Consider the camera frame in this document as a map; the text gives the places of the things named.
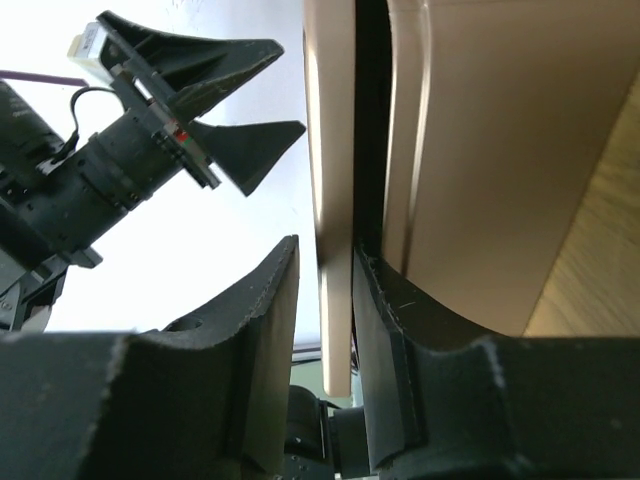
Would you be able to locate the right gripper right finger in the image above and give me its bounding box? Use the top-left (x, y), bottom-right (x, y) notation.
top-left (352, 249), bottom-right (639, 479)

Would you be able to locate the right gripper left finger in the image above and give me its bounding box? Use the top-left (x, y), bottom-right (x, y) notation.
top-left (1, 235), bottom-right (299, 479)

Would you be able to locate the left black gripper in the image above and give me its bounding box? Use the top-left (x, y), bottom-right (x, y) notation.
top-left (89, 11), bottom-right (306, 209)

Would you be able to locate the brown tin lid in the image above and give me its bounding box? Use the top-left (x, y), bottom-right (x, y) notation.
top-left (303, 1), bottom-right (356, 397)

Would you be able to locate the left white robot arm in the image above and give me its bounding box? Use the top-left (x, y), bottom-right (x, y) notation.
top-left (1, 11), bottom-right (305, 332)

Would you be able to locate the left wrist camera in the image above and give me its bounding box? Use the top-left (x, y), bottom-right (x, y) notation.
top-left (67, 22), bottom-right (111, 85)

